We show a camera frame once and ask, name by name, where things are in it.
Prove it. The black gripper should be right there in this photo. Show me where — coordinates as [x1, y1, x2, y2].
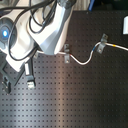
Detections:
[1, 61, 36, 94]

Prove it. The white cable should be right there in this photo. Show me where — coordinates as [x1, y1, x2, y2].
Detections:
[35, 41, 128, 66]

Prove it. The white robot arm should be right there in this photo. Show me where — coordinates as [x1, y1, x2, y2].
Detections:
[0, 0, 76, 93]

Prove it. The black perforated breadboard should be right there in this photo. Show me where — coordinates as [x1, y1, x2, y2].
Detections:
[0, 11, 128, 128]

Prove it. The white box at edge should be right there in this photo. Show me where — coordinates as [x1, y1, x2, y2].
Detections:
[123, 23, 128, 35]

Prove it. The left metal cable clip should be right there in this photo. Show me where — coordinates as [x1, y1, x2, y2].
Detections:
[64, 44, 70, 64]

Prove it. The metal cable clip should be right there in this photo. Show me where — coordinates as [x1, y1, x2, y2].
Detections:
[97, 34, 108, 54]
[64, 44, 70, 64]

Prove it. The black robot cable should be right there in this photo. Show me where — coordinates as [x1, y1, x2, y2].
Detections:
[0, 0, 58, 62]

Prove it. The right metal cable clip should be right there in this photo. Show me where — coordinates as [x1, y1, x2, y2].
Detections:
[97, 34, 108, 54]

